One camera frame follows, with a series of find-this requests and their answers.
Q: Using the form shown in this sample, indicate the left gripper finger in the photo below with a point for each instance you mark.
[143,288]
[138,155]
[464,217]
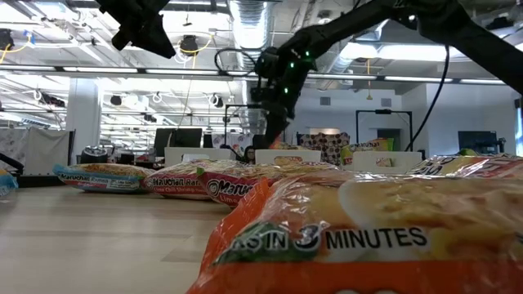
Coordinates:
[157,38]
[124,34]

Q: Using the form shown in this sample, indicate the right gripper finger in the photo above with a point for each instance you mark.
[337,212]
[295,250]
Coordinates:
[278,132]

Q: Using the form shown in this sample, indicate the orange chicken ramen packet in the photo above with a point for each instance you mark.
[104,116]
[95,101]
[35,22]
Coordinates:
[461,165]
[292,146]
[367,228]

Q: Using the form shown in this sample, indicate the pink ramen packet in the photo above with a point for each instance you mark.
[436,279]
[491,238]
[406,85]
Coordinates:
[175,185]

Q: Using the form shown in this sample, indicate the blue beef ramen packet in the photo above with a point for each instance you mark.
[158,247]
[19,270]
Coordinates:
[102,177]
[6,183]

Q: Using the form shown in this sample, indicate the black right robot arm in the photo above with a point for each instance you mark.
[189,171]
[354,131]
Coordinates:
[449,24]

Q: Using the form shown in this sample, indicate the white plastic bin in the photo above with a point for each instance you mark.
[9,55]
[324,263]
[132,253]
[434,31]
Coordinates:
[175,157]
[261,157]
[408,161]

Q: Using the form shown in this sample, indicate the black ceiling-hung device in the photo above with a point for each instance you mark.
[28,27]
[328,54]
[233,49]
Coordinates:
[189,45]

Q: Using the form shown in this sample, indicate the person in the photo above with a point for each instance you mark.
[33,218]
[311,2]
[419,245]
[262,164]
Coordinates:
[249,154]

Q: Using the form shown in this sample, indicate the long ceiling light strip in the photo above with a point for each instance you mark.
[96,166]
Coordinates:
[102,70]

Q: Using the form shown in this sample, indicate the dotted patterned fabric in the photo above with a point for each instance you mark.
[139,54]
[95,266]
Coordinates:
[327,145]

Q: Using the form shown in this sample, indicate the black desk monitor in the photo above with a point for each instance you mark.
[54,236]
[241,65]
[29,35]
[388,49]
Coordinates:
[186,136]

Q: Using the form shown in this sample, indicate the white pillar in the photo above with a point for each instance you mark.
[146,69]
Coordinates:
[83,122]

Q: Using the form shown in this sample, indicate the black round container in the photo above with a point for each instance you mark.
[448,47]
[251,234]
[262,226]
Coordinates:
[94,157]

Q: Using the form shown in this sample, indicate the white fabric screen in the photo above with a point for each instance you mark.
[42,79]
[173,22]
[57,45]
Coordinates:
[45,151]

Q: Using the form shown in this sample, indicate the black curved bar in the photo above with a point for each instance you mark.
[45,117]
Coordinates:
[10,162]

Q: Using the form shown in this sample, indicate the black rectangular frame stand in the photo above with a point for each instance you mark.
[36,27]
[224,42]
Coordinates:
[253,106]
[384,111]

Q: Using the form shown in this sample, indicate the silver spiral air duct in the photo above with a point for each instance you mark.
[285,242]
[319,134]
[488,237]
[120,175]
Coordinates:
[339,65]
[251,24]

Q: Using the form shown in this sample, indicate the black table edge rail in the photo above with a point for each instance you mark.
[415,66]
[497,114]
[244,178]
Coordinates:
[37,179]

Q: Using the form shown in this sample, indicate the dark wall monitor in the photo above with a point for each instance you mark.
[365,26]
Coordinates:
[476,141]

